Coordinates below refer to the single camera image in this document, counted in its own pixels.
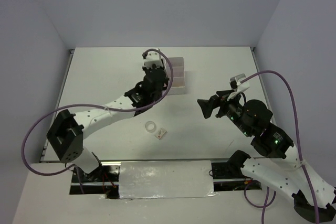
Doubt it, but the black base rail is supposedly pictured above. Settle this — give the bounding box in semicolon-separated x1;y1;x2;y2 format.
69;159;261;200

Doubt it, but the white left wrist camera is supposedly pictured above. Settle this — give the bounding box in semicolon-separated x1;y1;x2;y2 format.
142;48;164;71

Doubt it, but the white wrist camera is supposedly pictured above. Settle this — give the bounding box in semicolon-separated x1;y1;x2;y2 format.
142;48;164;71
227;73;250;101

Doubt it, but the white right divided container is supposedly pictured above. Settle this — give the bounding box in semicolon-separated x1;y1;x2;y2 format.
165;57;186;95

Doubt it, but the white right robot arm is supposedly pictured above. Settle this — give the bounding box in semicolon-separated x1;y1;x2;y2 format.
197;90;335;223

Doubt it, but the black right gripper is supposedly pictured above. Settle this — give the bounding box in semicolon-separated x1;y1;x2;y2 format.
196;87;251;135

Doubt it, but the white red staple box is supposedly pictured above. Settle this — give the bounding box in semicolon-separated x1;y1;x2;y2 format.
154;128;167;140

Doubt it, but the silver foil cover plate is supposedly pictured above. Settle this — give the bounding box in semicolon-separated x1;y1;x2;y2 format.
119;161;216;199

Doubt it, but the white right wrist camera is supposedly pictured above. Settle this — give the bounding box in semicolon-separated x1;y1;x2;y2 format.
227;73;250;101

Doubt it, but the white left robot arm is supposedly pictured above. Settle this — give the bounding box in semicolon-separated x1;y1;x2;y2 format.
47;65;169;182

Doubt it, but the clear tape roll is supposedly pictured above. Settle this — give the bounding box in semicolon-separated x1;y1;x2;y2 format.
144;121;156;133

